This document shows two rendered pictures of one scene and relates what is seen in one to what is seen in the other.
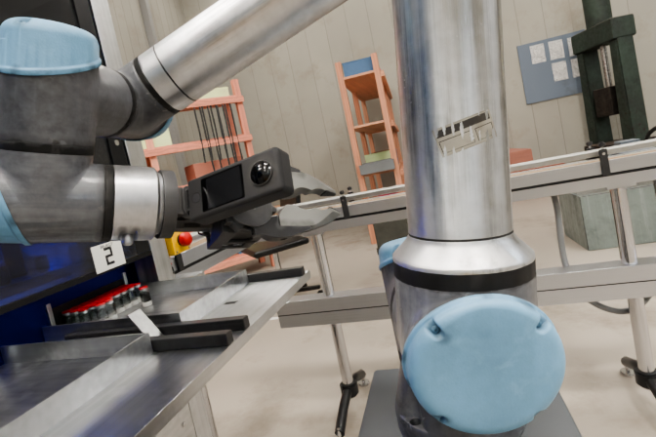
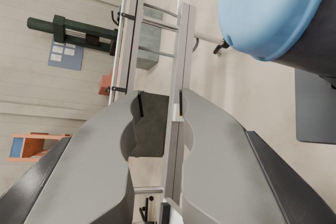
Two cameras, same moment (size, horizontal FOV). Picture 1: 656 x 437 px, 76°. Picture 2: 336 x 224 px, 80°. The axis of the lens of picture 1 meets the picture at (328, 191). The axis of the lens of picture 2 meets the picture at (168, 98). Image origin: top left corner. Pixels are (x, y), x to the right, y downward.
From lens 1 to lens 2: 0.42 m
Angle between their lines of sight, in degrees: 30
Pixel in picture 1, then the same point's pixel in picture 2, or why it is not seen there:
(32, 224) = not seen: outside the picture
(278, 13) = not seen: outside the picture
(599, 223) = (147, 53)
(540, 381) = not seen: outside the picture
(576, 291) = (186, 54)
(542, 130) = (95, 68)
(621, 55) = (72, 25)
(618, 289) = (189, 37)
